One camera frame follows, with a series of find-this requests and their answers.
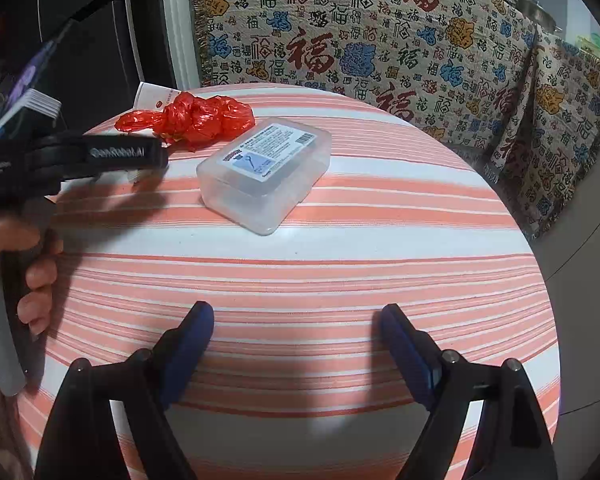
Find person's left hand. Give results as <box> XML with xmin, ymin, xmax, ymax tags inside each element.
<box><xmin>0</xmin><ymin>207</ymin><xmax>65</xmax><ymax>337</ymax></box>

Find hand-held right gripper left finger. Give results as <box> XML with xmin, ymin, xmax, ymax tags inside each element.
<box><xmin>32</xmin><ymin>301</ymin><xmax>215</xmax><ymax>480</ymax></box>

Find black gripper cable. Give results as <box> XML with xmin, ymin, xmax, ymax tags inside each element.
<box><xmin>42</xmin><ymin>0</ymin><xmax>128</xmax><ymax>63</ymax></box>

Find clear plastic box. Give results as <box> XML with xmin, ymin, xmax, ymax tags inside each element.
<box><xmin>196</xmin><ymin>116</ymin><xmax>332</xmax><ymax>237</ymax></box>

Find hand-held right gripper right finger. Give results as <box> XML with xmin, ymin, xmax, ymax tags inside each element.
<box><xmin>379</xmin><ymin>304</ymin><xmax>561</xmax><ymax>480</ymax></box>

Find yellow green plastic containers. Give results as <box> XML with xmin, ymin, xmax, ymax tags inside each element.
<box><xmin>575</xmin><ymin>32</ymin><xmax>600</xmax><ymax>67</ymax></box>

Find printed blanket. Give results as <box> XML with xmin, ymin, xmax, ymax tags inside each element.
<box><xmin>186</xmin><ymin>0</ymin><xmax>600</xmax><ymax>241</ymax></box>

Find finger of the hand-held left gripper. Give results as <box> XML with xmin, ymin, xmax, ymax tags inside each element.
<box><xmin>149</xmin><ymin>136</ymin><xmax>170</xmax><ymax>171</ymax></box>

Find red plastic bag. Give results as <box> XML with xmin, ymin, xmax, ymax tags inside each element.
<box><xmin>115</xmin><ymin>92</ymin><xmax>255</xmax><ymax>153</ymax></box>

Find round striped orange table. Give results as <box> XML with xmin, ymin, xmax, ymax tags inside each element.
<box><xmin>15</xmin><ymin>84</ymin><xmax>563</xmax><ymax>480</ymax></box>

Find white paper packet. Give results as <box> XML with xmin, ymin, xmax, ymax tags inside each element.
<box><xmin>134</xmin><ymin>81</ymin><xmax>186</xmax><ymax>113</ymax></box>

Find steel pot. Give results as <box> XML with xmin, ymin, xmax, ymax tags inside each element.
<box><xmin>517</xmin><ymin>0</ymin><xmax>556</xmax><ymax>28</ymax></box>

